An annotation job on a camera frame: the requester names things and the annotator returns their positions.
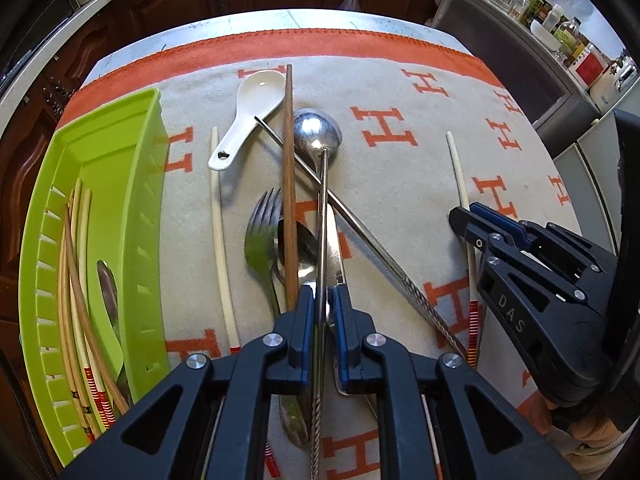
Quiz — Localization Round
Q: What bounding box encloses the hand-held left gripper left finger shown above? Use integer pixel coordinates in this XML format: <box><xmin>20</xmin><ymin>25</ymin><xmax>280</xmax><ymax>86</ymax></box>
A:
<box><xmin>57</xmin><ymin>283</ymin><xmax>317</xmax><ymax>480</ymax></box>

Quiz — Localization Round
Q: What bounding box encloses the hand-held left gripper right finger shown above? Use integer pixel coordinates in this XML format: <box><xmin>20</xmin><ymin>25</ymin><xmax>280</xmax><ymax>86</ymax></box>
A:
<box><xmin>327</xmin><ymin>284</ymin><xmax>581</xmax><ymax>480</ymax></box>

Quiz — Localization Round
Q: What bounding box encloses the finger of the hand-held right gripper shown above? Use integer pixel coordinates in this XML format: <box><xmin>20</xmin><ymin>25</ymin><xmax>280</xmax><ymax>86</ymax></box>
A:
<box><xmin>469</xmin><ymin>202</ymin><xmax>619</xmax><ymax>307</ymax></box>
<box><xmin>448</xmin><ymin>205</ymin><xmax>586</xmax><ymax>377</ymax></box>

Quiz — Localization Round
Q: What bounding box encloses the oval metal spoon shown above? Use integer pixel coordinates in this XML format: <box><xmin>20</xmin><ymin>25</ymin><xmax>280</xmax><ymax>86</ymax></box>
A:
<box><xmin>276</xmin><ymin>216</ymin><xmax>322</xmax><ymax>449</ymax></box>

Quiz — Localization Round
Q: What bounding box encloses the twisted metal chopstick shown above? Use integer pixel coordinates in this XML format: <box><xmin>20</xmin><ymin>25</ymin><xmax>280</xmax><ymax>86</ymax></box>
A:
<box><xmin>310</xmin><ymin>147</ymin><xmax>332</xmax><ymax>480</ymax></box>
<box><xmin>253</xmin><ymin>115</ymin><xmax>469</xmax><ymax>359</ymax></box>

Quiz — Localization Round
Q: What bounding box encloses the metal fork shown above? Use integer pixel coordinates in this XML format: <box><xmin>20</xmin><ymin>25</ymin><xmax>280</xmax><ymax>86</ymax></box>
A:
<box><xmin>243</xmin><ymin>187</ymin><xmax>288</xmax><ymax>313</ymax></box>

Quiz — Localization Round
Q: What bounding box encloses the brown wooden chopstick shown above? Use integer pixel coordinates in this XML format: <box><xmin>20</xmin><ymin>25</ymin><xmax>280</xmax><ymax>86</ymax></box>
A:
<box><xmin>280</xmin><ymin>64</ymin><xmax>299</xmax><ymax>313</ymax></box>
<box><xmin>59</xmin><ymin>202</ymin><xmax>132</xmax><ymax>413</ymax></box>

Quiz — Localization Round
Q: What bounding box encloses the long round metal spoon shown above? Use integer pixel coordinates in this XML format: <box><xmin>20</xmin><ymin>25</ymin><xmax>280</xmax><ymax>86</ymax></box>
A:
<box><xmin>291</xmin><ymin>108</ymin><xmax>352</xmax><ymax>396</ymax></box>

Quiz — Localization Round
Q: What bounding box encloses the large metal spoon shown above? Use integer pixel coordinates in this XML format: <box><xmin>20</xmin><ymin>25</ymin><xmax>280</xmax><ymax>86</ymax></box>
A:
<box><xmin>96</xmin><ymin>259</ymin><xmax>132</xmax><ymax>406</ymax></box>

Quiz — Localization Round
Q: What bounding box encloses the white ceramic spoon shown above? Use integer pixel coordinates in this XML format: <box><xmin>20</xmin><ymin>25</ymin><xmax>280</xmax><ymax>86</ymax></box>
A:
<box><xmin>207</xmin><ymin>70</ymin><xmax>288</xmax><ymax>172</ymax></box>

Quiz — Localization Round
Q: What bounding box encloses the green plastic utensil tray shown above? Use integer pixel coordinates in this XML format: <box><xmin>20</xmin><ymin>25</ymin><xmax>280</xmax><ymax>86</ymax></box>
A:
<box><xmin>19</xmin><ymin>87</ymin><xmax>171</xmax><ymax>467</ymax></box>

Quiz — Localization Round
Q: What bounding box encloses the person's right hand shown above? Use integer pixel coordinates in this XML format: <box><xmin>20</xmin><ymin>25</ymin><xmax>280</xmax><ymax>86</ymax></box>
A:
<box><xmin>534</xmin><ymin>395</ymin><xmax>622</xmax><ymax>461</ymax></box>

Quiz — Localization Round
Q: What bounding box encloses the grey refrigerator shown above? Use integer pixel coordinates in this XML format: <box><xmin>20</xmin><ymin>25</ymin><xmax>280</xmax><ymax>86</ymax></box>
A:
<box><xmin>550</xmin><ymin>110</ymin><xmax>631</xmax><ymax>261</ymax></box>

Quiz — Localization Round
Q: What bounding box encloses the red label jar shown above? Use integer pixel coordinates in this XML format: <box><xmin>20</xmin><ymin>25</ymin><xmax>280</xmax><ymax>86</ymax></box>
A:
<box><xmin>572</xmin><ymin>44</ymin><xmax>608</xmax><ymax>86</ymax></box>

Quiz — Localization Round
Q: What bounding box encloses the white bowl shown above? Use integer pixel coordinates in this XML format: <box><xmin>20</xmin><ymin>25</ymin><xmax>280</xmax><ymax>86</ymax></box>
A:
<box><xmin>530</xmin><ymin>20</ymin><xmax>558</xmax><ymax>51</ymax></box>

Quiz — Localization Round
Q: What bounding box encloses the clear bottle green label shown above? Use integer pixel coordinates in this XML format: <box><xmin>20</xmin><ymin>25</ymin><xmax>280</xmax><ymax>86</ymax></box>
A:
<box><xmin>555</xmin><ymin>17</ymin><xmax>583</xmax><ymax>56</ymax></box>

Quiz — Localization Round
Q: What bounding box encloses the orange cream letter-print blanket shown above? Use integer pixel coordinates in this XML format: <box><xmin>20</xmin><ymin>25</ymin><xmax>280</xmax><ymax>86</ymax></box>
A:
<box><xmin>54</xmin><ymin>27</ymin><xmax>586</xmax><ymax>480</ymax></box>

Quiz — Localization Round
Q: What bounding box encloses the pale floral tablecloth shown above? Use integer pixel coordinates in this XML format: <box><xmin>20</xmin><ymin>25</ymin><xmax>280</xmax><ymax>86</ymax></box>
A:
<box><xmin>82</xmin><ymin>8</ymin><xmax>476</xmax><ymax>86</ymax></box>

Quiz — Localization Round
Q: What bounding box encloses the white kitchen countertop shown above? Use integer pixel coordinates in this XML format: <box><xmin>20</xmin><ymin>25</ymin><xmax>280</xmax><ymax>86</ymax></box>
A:
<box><xmin>0</xmin><ymin>0</ymin><xmax>451</xmax><ymax>131</ymax></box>

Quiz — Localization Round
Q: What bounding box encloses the black gas stove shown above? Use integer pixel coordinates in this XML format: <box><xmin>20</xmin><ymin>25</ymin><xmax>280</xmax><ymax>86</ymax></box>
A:
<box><xmin>0</xmin><ymin>0</ymin><xmax>81</xmax><ymax>91</ymax></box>

